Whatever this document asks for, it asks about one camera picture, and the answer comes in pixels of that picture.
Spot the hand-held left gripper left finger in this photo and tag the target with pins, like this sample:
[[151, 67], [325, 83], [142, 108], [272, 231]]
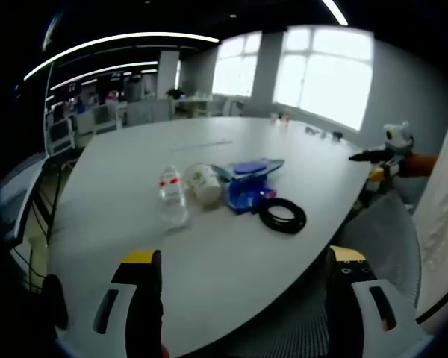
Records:
[[142, 298]]

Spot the person's left hand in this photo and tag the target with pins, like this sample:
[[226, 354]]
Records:
[[165, 352]]

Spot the clear plastic water bottle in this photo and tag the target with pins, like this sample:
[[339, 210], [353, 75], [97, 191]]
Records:
[[173, 201]]

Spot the large window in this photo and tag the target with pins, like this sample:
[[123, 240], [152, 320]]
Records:
[[325, 74]]

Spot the small pink items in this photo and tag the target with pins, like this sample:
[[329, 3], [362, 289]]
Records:
[[282, 118]]

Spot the grey mesh office chair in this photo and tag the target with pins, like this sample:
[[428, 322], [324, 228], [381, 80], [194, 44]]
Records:
[[381, 238]]

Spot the short ceiling light strip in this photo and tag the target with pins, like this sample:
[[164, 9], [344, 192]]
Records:
[[97, 71]]

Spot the grey office cabinet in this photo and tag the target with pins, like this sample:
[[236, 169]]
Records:
[[149, 112]]

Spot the long ceiling light strip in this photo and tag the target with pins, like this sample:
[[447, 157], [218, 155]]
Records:
[[108, 41]]

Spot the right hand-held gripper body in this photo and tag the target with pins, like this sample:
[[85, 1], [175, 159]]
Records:
[[395, 136]]

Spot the narrow window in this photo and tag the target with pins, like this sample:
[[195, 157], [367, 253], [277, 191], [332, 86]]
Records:
[[235, 67]]

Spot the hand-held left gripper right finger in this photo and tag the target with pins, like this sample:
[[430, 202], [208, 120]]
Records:
[[343, 298]]

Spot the white tabletop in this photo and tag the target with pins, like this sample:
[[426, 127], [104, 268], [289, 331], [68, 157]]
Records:
[[216, 261]]

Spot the small dark items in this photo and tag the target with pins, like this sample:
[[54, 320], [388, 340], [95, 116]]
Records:
[[336, 135]]

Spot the person's white clothing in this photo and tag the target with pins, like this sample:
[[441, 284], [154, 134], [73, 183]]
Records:
[[444, 223]]

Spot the white paper cup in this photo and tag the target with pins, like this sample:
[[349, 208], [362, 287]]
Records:
[[206, 185]]

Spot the white office chair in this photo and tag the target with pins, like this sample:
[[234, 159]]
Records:
[[60, 135]]

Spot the person's right hand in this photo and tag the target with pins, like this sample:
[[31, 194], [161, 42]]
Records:
[[420, 165]]

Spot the blue tape dispenser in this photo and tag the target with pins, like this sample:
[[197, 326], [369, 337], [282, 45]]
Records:
[[246, 186]]

